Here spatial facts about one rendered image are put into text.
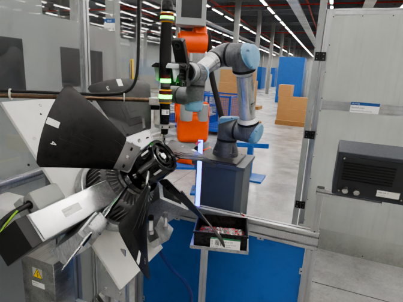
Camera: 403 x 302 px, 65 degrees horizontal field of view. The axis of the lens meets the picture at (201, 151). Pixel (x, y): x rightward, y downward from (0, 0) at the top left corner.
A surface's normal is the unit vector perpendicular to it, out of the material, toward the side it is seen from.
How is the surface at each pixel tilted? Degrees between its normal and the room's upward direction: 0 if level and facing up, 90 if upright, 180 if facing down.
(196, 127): 90
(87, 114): 76
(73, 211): 50
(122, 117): 55
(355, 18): 90
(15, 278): 90
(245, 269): 90
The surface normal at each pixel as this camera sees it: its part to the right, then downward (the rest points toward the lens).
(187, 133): 0.11, 0.25
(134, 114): 0.18, -0.43
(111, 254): 0.74, -0.52
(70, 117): 0.72, -0.04
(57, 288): 0.92, 0.14
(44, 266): -0.37, 0.21
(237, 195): 0.42, 0.24
